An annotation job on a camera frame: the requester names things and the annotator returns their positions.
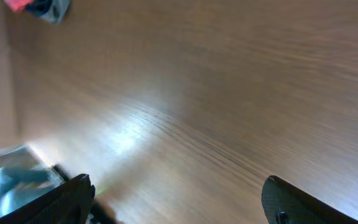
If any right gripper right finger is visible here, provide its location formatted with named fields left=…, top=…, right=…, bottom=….
left=261, top=175, right=358, bottom=224

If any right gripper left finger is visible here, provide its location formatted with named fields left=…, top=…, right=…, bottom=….
left=0, top=174, right=95, bottom=224

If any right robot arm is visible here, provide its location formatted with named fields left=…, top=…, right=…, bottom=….
left=0, top=165, right=357, bottom=224

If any grey folded shirt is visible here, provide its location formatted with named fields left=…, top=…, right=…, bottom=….
left=40, top=0, right=71, bottom=24

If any navy folded shirt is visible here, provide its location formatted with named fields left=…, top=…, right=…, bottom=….
left=24, top=0, right=53, bottom=17

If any red folded shirt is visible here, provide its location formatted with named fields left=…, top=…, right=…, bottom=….
left=4, top=0, right=35, bottom=12

